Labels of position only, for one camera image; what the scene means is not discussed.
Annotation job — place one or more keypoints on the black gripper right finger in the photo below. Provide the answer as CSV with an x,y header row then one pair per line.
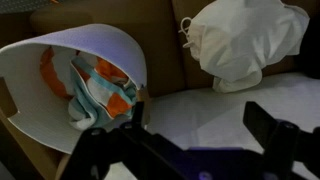
x,y
280,143

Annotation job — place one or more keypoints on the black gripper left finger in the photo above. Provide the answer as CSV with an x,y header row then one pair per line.
x,y
133,156

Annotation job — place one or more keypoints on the white cloth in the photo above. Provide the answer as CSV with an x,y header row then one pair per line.
x,y
246,43

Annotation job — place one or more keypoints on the orange teal striped cloth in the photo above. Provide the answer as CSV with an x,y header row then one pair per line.
x,y
100,90

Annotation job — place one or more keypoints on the white laundry basket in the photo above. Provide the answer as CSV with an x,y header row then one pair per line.
x,y
36,110

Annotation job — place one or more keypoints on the white bed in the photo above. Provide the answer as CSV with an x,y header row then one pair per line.
x,y
206,116

